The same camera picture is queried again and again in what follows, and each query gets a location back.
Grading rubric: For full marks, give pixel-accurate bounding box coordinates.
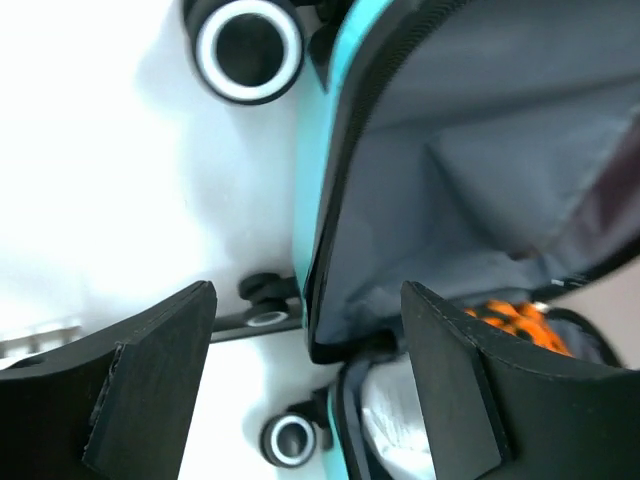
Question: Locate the white face mask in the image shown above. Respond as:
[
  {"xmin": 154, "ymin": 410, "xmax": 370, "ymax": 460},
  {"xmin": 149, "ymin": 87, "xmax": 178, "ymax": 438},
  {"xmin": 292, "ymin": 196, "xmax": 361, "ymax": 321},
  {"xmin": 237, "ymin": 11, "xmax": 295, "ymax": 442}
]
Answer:
[{"xmin": 361, "ymin": 354, "xmax": 436, "ymax": 480}]

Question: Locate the aluminium frame rail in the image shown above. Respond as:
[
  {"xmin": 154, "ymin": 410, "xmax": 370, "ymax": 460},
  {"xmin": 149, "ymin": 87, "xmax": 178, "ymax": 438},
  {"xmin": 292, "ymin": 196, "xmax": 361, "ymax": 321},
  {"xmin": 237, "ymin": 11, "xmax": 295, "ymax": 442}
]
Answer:
[{"xmin": 1, "ymin": 326, "xmax": 82, "ymax": 359}]

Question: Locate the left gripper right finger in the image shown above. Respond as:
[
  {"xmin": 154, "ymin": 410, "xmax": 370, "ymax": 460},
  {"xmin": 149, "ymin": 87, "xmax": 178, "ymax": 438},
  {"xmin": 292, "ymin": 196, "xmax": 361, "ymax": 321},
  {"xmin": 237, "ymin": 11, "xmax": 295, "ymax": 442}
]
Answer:
[{"xmin": 401, "ymin": 282, "xmax": 639, "ymax": 480}]

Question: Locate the orange patterned plush blanket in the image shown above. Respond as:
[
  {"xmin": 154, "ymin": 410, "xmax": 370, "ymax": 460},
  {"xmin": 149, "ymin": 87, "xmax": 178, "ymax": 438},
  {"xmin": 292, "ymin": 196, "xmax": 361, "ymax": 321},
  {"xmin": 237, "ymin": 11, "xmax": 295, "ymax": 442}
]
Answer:
[{"xmin": 464, "ymin": 299, "xmax": 573, "ymax": 357}]

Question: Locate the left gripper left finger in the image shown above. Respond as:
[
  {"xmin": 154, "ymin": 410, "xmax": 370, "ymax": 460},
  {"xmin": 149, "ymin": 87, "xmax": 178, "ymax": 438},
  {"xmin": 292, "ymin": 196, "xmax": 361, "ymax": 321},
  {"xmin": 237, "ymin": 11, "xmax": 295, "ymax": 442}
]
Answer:
[{"xmin": 1, "ymin": 281, "xmax": 217, "ymax": 479}]

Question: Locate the teal pink suitcase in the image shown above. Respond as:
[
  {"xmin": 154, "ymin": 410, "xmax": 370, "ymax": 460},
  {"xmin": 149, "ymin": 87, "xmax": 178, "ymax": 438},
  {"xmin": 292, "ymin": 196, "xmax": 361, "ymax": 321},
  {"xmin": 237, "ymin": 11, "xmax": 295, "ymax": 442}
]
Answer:
[{"xmin": 182, "ymin": 1, "xmax": 639, "ymax": 479}]

